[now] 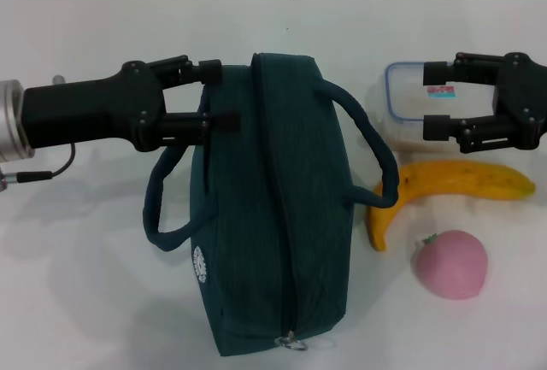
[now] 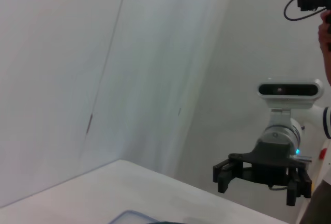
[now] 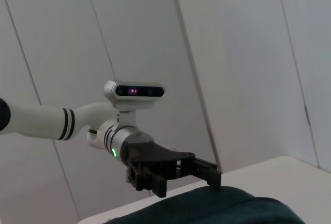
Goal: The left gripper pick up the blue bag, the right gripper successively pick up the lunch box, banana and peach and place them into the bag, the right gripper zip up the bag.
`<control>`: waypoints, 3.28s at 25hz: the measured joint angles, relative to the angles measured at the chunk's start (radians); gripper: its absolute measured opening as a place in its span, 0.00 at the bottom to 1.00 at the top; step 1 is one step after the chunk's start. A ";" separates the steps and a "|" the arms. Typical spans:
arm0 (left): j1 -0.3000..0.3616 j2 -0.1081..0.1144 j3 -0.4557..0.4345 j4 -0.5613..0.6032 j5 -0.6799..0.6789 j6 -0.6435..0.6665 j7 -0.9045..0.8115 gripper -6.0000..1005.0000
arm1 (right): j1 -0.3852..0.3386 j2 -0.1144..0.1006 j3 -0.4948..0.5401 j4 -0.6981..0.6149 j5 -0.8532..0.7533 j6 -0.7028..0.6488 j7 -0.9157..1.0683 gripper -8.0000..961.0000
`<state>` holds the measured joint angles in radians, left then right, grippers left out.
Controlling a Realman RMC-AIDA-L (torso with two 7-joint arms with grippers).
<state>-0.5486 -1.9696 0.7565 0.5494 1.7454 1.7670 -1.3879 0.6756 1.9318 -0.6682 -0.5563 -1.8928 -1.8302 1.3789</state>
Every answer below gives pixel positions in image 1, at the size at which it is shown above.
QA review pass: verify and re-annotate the yellow banana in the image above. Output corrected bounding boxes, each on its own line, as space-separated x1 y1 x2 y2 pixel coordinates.
368 160 537 253

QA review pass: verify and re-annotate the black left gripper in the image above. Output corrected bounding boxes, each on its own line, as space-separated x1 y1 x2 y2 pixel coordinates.
23 56 240 152

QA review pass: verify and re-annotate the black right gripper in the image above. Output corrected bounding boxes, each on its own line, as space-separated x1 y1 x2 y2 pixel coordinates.
422 51 547 153

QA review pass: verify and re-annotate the pink toy peach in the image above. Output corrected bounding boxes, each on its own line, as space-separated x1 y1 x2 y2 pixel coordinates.
410 230 489 302

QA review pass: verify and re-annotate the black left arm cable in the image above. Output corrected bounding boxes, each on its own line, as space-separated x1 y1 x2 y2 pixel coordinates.
0 143 77 192

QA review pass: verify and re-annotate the dark teal lunch bag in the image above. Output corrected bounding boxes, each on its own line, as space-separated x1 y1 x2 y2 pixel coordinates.
144 51 401 345

